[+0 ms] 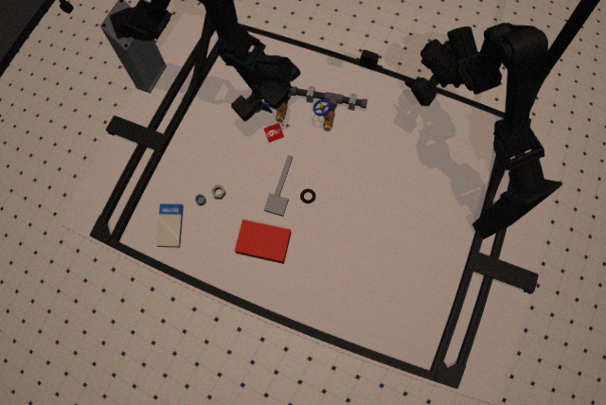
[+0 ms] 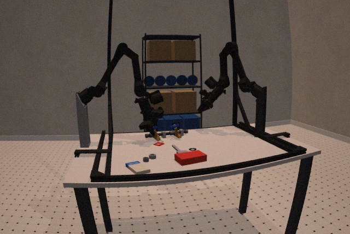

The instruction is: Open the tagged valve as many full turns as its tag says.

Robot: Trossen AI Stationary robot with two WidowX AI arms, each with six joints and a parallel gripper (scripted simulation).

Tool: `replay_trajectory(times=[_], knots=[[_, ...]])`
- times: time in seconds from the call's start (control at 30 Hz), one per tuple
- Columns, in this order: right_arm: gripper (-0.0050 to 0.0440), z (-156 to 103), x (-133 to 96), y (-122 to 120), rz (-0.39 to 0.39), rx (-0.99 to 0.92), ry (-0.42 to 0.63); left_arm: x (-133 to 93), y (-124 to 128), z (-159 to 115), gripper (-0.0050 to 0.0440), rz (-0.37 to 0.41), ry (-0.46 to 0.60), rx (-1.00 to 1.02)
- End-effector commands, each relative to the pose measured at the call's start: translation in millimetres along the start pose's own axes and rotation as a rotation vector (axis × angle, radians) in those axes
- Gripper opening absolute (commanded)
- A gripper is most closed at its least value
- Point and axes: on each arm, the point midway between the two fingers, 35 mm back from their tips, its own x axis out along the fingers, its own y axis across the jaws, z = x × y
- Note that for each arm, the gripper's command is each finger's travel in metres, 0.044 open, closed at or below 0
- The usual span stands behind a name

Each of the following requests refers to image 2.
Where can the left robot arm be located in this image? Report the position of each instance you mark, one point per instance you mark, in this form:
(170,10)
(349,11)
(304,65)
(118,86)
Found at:
(244,83)

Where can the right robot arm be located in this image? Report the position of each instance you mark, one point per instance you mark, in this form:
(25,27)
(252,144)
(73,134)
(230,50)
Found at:
(87,94)

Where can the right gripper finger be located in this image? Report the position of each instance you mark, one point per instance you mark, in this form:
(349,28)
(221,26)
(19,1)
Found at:
(151,130)
(155,122)

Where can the red flat rectangular block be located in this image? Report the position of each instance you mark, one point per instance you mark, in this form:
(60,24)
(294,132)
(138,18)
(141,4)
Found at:
(190,157)

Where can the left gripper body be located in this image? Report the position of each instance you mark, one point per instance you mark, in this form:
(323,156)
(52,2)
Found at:
(209,101)

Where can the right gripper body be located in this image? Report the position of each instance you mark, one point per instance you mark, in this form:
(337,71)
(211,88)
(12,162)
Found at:
(146,115)

